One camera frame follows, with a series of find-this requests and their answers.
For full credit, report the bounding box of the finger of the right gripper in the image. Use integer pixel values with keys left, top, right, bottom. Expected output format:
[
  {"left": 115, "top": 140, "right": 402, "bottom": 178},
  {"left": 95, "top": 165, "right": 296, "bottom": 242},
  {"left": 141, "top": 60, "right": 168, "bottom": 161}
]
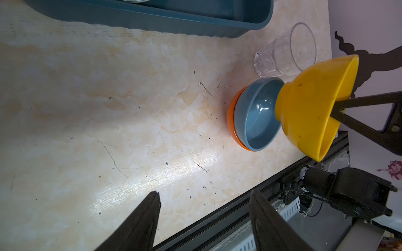
[{"left": 329, "top": 90, "right": 402, "bottom": 156}]

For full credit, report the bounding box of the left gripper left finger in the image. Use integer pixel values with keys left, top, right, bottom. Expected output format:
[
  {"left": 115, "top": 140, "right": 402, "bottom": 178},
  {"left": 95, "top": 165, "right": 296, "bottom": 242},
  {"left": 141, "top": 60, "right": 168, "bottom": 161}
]
[{"left": 97, "top": 191, "right": 161, "bottom": 251}]

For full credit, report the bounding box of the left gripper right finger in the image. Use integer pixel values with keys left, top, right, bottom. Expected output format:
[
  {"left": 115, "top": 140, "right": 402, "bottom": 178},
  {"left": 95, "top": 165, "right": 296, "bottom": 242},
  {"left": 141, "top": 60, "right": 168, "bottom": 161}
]
[{"left": 249, "top": 189, "right": 315, "bottom": 251}]

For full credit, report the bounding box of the clear cup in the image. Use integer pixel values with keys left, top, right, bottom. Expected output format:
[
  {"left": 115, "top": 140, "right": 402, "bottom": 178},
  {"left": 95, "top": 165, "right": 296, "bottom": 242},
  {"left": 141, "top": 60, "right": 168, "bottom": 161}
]
[{"left": 254, "top": 22, "right": 317, "bottom": 78}]

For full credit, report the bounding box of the orange bowl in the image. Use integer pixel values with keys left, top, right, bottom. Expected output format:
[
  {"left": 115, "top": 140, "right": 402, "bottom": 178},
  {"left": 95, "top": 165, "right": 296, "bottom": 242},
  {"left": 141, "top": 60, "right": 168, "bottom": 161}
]
[{"left": 226, "top": 87, "right": 251, "bottom": 152}]

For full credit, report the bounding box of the blue bowl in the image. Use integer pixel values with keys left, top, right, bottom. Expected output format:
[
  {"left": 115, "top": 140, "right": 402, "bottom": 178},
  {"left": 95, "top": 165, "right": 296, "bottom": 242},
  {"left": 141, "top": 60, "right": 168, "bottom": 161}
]
[{"left": 233, "top": 77, "right": 284, "bottom": 152}]

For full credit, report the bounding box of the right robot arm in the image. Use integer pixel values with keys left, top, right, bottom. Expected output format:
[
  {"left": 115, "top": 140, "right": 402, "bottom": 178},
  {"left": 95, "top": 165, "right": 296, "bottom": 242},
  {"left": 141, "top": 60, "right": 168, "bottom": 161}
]
[{"left": 278, "top": 92, "right": 402, "bottom": 236}]

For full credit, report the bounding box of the teal plastic bin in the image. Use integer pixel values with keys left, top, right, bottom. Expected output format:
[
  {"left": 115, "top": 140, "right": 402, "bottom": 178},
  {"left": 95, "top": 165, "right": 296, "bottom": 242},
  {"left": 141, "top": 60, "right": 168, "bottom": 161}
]
[{"left": 25, "top": 1, "right": 274, "bottom": 38}]

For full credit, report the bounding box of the white slotted cable duct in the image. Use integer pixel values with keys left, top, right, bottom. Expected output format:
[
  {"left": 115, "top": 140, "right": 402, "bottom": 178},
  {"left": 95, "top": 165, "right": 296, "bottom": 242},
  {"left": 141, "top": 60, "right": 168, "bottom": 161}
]
[{"left": 225, "top": 197, "right": 301, "bottom": 251}]

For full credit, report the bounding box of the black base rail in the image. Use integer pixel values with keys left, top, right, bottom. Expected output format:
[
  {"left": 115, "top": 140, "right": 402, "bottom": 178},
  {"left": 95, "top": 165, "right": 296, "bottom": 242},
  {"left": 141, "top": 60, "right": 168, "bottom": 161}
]
[{"left": 154, "top": 131, "right": 352, "bottom": 251}]

